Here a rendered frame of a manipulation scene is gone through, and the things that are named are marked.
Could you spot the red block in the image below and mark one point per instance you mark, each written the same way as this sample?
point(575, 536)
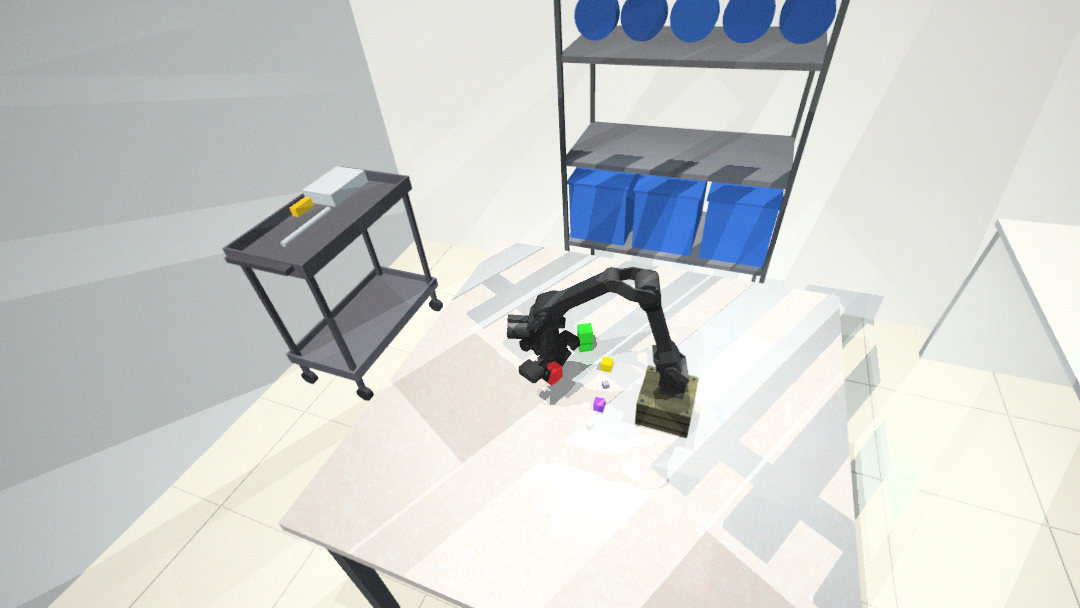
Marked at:
point(556, 372)

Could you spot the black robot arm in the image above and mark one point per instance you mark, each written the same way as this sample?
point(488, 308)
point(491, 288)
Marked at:
point(546, 317)

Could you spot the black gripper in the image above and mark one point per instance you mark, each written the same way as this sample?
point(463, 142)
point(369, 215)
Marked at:
point(557, 351)

